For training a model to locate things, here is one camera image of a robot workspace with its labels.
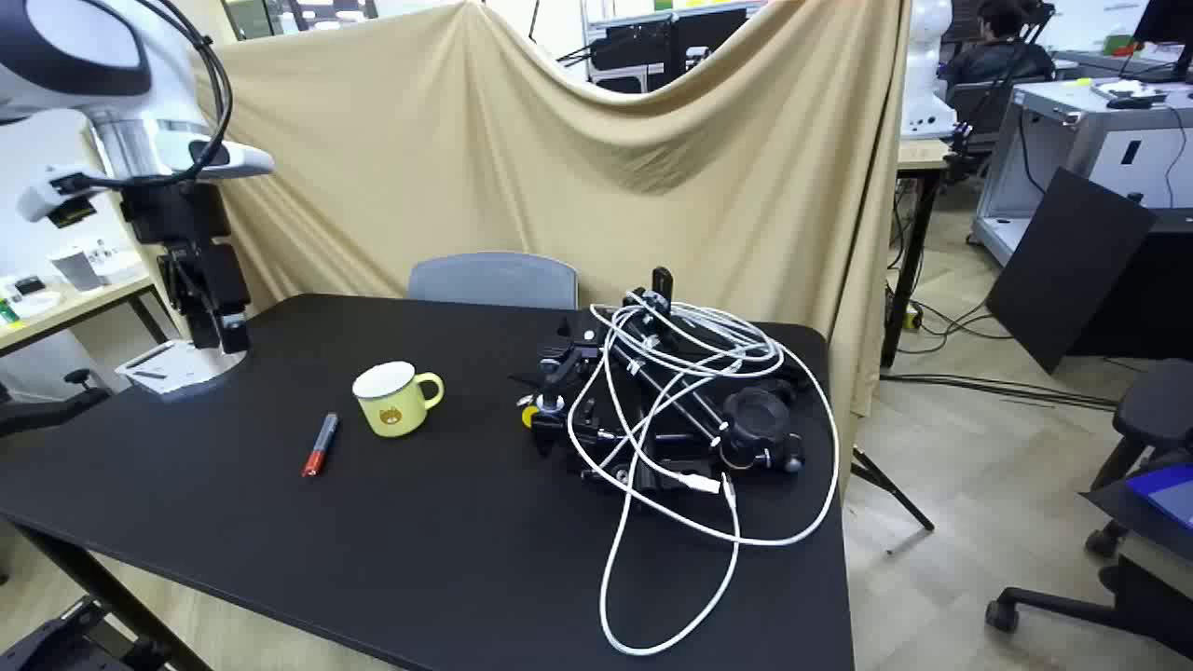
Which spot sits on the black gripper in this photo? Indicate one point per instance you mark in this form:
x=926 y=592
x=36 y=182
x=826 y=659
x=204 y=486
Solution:
x=206 y=265

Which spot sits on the red capped marker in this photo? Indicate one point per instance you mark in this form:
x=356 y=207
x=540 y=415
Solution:
x=317 y=446

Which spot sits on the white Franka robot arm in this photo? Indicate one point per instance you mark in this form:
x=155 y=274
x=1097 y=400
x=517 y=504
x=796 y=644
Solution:
x=74 y=50

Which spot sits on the yellow mug white interior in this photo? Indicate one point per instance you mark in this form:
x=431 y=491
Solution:
x=391 y=400

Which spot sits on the wooden side desk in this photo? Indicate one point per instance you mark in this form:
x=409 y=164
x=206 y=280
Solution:
x=59 y=302

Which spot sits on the black armrest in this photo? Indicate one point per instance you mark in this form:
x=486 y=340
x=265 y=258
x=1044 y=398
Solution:
x=50 y=405

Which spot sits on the grey chair backrest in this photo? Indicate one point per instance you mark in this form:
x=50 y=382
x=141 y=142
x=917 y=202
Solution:
x=494 y=280

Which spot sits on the beige cloth backdrop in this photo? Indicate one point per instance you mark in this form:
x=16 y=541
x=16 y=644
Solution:
x=496 y=151

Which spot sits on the black background equipment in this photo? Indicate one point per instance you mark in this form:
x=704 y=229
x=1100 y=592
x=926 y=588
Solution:
x=655 y=43

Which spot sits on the black equipment pile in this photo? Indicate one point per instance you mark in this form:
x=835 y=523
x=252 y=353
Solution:
x=759 y=430

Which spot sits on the wooden table black leg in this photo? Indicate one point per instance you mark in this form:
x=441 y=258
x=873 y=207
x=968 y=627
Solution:
x=923 y=154

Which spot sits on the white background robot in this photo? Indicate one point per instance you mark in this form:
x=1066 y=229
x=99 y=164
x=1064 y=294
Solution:
x=926 y=75

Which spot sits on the seated person dark clothes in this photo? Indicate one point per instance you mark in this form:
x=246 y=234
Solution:
x=991 y=55

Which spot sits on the black flat panel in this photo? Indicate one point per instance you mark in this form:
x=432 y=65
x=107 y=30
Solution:
x=1064 y=265

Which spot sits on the white grey cabinet desk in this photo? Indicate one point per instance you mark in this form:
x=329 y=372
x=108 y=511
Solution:
x=1074 y=136

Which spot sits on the black office chair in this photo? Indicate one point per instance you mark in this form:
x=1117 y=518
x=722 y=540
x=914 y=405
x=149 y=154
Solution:
x=1158 y=413

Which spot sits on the blue item on chair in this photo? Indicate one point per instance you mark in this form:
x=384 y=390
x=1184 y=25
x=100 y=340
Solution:
x=1167 y=494

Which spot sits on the black computer monitor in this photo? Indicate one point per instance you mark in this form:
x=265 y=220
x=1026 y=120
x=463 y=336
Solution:
x=1167 y=19

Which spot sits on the white camera bracket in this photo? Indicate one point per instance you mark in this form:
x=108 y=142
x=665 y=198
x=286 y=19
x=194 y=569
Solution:
x=52 y=195

